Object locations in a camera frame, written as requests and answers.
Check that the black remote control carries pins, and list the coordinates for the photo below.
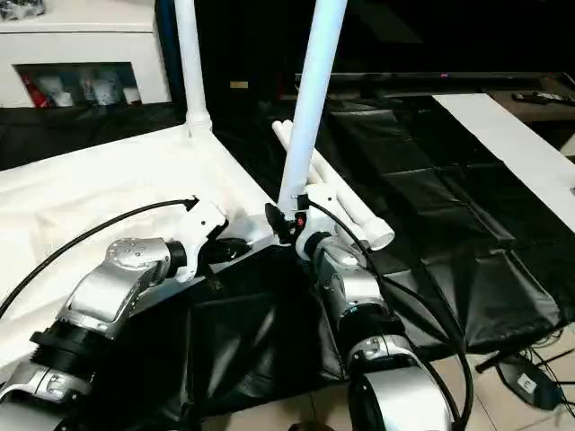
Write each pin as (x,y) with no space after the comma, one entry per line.
(534,96)

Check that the small tan label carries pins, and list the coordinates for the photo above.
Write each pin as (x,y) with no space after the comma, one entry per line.
(239,84)

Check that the white flat board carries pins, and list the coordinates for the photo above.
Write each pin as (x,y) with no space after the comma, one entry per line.
(516,143)

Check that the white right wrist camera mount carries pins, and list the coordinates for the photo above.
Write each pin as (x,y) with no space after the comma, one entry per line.
(321,197)

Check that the blue vertical panel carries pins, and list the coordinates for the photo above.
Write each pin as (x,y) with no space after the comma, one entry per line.
(168,54)

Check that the grey glossy object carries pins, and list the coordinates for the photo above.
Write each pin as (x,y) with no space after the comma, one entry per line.
(18,8)

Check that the white plastic table leg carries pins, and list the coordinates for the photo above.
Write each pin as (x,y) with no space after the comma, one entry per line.
(377,233)
(191,54)
(341,211)
(314,90)

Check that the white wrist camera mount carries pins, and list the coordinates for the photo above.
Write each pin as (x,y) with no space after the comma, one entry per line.
(202,220)
(321,197)

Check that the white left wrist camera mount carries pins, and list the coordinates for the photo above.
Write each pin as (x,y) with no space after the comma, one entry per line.
(202,220)

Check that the black floor stand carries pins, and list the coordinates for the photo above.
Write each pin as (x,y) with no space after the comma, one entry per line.
(530,381)

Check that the black metal rail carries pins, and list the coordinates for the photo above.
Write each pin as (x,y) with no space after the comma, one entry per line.
(404,78)

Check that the white glass-door cabinet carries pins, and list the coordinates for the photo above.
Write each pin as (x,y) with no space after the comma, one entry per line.
(90,45)

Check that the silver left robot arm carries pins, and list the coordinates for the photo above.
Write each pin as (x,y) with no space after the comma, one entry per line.
(112,278)

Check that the black work mat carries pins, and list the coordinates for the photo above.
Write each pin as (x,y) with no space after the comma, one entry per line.
(449,224)

